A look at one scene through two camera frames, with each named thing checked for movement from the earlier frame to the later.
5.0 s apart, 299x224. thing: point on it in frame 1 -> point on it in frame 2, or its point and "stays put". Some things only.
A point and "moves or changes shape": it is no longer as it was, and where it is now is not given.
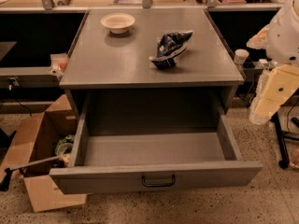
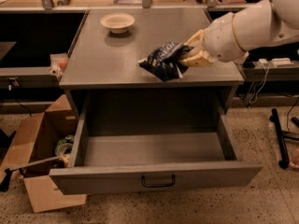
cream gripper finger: x=259 y=41 -> x=196 y=40
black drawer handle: x=159 y=184 stays put
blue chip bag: x=169 y=47 moves or changes shape
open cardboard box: x=45 y=145 stays put
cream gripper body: x=284 y=36 -> x=220 y=41
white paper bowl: x=118 y=22 stays put
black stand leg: x=284 y=161 stays put
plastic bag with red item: x=59 y=63 stays put
